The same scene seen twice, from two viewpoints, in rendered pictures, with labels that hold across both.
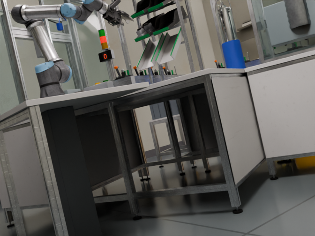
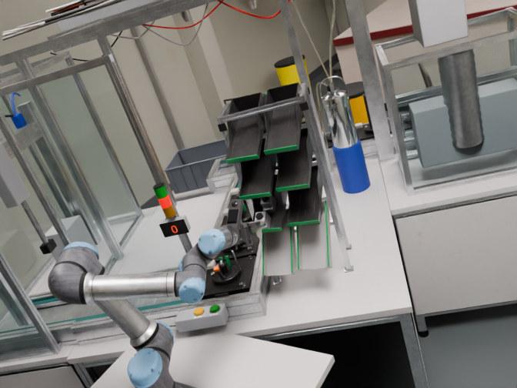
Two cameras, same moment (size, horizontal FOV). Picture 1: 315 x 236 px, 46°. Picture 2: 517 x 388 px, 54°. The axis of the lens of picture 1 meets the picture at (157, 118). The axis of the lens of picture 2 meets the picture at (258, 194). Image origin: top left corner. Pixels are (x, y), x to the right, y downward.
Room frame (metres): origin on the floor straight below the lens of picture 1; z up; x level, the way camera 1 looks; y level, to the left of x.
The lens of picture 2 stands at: (0.77, 0.41, 2.18)
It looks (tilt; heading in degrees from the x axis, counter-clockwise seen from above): 24 degrees down; 346
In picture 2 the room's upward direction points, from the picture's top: 19 degrees counter-clockwise
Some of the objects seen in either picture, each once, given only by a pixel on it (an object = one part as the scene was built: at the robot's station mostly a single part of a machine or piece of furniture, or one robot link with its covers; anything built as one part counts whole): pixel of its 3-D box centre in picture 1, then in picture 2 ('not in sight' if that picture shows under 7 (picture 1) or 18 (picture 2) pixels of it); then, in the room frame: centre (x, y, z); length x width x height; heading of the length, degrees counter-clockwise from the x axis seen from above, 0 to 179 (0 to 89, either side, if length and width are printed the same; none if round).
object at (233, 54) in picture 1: (234, 57); (351, 165); (3.11, -0.74, 1.00); 0.16 x 0.16 x 0.27
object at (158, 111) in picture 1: (177, 105); (208, 164); (4.80, -0.29, 0.73); 0.62 x 0.42 x 0.23; 61
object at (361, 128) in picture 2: not in sight; (373, 122); (3.50, -1.15, 1.01); 0.24 x 0.24 x 0.13; 61
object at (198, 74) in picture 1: (157, 92); (248, 243); (3.10, -0.05, 0.85); 1.50 x 1.41 x 0.03; 61
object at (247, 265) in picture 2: not in sight; (227, 276); (2.71, 0.17, 0.96); 0.24 x 0.24 x 0.02; 61
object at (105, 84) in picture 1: (99, 88); (201, 317); (2.56, 0.35, 0.93); 0.21 x 0.07 x 0.06; 61
